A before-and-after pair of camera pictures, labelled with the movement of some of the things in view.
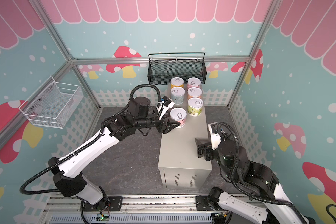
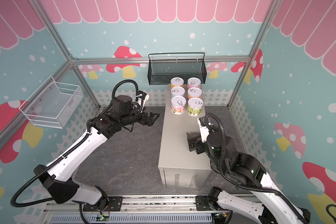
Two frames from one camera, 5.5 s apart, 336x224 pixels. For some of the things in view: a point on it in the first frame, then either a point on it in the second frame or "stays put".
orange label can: [194, 92] stays put
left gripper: [166, 128] to [144, 122]
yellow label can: [177, 82] stays put
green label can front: [194, 106] stays put
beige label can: [178, 115] to [178, 105]
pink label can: [193, 82] stays put
